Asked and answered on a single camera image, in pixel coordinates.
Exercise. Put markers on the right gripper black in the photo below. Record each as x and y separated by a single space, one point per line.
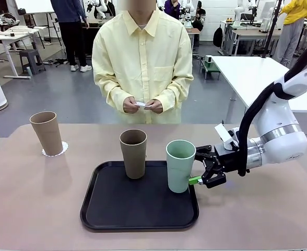
228 160

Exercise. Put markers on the light green tall cup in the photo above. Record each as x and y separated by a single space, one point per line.
178 170

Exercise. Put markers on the brown tall cup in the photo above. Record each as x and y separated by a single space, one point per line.
47 133
134 157

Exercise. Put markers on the person's left forearm yellow sleeve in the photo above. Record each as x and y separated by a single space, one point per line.
174 91

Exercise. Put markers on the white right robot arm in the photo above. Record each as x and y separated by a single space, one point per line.
281 136

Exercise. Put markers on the person's right forearm yellow sleeve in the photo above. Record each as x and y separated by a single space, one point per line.
114 96

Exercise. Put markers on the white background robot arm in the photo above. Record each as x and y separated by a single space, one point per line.
238 13

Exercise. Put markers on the person's left hand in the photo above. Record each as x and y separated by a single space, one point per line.
156 106

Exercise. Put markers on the person's right hand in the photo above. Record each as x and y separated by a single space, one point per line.
130 105

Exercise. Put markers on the black serving tray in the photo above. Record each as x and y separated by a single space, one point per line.
132 204

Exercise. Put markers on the green low bench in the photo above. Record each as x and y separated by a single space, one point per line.
212 68

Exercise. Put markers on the large white table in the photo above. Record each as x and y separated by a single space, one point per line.
247 75

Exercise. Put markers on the small white box device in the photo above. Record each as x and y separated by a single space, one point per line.
208 59

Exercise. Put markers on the person in yellow shirt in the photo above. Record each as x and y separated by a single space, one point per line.
143 65

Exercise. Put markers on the black backpack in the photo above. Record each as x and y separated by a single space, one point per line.
217 36

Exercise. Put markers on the background work desk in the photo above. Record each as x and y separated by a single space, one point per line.
247 32

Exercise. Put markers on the seated person in black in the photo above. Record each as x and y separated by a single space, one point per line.
199 23

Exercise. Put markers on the black tripod pole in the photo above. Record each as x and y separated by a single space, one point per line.
273 26

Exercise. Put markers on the person in purple top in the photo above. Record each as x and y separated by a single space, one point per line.
172 9

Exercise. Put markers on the person in yellow jacket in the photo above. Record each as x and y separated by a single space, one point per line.
297 13

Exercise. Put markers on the black panelled desk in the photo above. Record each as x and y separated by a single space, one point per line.
91 34

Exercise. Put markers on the standing person in dark clothes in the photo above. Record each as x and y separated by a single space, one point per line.
72 31

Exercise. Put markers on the bottle on floor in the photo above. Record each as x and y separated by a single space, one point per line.
29 72

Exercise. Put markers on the grey plastic stool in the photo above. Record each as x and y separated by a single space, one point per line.
32 57

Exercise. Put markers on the whiteboard on easel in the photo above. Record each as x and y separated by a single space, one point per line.
36 5

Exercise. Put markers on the white work table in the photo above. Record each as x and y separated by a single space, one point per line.
2 38

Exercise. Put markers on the grey jacket pile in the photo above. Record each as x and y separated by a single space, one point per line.
4 18

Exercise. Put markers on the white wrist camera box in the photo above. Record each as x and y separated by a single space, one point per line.
225 136

